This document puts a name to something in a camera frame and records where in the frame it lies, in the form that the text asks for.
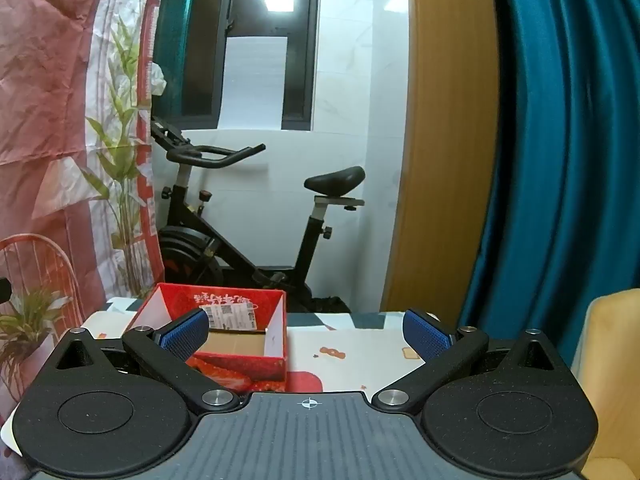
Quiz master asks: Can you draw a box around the printed white tablecloth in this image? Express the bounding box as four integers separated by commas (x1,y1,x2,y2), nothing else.
0,296,465,461

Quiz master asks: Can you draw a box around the white crumpled paper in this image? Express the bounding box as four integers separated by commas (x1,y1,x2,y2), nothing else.
150,62,167,99

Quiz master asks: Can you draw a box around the dark framed window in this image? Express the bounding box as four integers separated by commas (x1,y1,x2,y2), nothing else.
182,0,322,132

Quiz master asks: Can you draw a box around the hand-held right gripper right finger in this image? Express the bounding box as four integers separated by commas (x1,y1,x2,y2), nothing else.
371,308,576,415

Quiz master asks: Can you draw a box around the red cardboard box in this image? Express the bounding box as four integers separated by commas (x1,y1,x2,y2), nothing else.
129,282,288,394

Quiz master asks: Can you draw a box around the yellow chair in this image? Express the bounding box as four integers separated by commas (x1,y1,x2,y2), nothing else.
570,288,640,480

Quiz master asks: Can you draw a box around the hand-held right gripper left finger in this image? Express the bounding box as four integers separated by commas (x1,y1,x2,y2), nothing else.
52,308,242,415

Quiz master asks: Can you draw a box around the teal curtain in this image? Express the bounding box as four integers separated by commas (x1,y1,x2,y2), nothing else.
457,0,640,347

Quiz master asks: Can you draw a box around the wooden door panel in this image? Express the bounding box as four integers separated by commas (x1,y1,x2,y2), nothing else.
380,0,502,314

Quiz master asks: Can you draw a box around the white foam board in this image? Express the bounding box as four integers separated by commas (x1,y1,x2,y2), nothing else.
218,36,289,130

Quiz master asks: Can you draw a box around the black exercise bike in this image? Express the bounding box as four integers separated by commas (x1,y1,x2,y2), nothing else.
150,115,367,313

